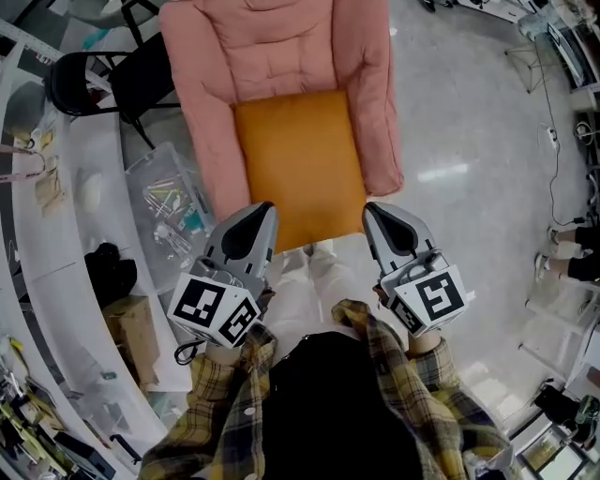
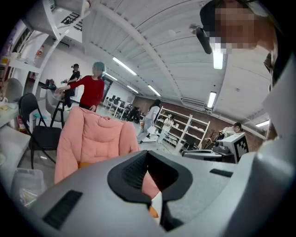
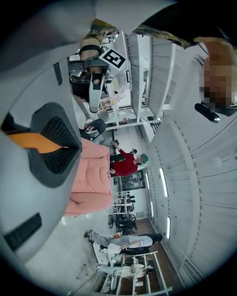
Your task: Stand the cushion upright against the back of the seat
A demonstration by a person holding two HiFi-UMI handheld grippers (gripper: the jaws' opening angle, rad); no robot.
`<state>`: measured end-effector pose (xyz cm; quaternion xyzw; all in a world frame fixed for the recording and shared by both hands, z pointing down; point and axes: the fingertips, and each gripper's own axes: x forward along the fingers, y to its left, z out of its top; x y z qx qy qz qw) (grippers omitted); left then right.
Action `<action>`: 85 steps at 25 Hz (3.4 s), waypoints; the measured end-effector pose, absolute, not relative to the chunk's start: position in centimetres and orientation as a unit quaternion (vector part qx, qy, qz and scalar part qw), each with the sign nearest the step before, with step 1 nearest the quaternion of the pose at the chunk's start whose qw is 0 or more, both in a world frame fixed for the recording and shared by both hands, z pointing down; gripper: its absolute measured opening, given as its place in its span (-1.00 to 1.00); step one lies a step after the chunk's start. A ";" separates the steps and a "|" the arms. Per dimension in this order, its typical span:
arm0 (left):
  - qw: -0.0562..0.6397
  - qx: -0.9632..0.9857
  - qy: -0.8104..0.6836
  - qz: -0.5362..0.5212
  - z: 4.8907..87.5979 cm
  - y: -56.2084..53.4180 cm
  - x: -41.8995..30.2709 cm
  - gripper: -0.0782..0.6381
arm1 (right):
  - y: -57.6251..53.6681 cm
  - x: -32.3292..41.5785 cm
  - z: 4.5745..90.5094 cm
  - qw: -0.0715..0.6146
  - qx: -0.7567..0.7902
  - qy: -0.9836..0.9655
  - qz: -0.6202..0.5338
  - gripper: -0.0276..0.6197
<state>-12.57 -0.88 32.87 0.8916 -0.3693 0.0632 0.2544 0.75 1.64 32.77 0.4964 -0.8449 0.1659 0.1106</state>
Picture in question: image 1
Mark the black folding chair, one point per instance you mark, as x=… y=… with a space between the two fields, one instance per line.
x=140 y=75

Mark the person's left forearm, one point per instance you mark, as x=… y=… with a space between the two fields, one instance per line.
x=211 y=389

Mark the black cloth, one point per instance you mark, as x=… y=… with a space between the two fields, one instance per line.
x=110 y=272

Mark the white power strip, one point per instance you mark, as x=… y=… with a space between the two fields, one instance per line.
x=549 y=137

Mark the wooden pieces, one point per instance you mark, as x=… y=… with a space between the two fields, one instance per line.
x=49 y=192

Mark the yellow plaid shirt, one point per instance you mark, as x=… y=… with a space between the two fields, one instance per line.
x=384 y=356

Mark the white trousers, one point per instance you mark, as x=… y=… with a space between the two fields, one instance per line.
x=304 y=290

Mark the black top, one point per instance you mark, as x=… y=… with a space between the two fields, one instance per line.
x=337 y=412

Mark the teal plastic bag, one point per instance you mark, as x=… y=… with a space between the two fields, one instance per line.
x=96 y=37

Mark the black bag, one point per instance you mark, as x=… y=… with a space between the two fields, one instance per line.
x=558 y=403

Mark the orange cushion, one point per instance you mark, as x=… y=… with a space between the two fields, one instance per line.
x=300 y=164

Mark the clear plastic bin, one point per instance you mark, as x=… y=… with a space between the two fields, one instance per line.
x=164 y=197

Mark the person's right hand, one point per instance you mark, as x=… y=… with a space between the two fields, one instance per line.
x=380 y=294

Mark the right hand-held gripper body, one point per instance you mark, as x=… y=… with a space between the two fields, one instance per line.
x=436 y=300

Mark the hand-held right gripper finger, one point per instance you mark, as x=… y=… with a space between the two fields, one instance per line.
x=377 y=244
x=415 y=229

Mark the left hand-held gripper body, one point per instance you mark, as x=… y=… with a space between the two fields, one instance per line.
x=201 y=304

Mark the cardboard box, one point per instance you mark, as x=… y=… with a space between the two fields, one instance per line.
x=131 y=328

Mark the black power adapter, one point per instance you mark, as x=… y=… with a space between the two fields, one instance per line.
x=577 y=220

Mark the white metal shelving rack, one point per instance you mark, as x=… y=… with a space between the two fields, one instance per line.
x=51 y=281

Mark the white open shelf unit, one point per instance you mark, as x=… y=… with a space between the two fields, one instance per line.
x=581 y=70

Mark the pink padded sofa chair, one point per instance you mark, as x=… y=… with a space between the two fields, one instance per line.
x=281 y=47

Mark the person's left hand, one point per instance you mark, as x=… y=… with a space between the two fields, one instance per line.
x=265 y=302

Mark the white frame table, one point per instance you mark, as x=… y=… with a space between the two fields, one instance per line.
x=581 y=323

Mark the person's right forearm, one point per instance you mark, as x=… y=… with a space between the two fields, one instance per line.
x=450 y=389

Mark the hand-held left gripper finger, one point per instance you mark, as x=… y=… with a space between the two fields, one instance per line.
x=260 y=248
x=225 y=236

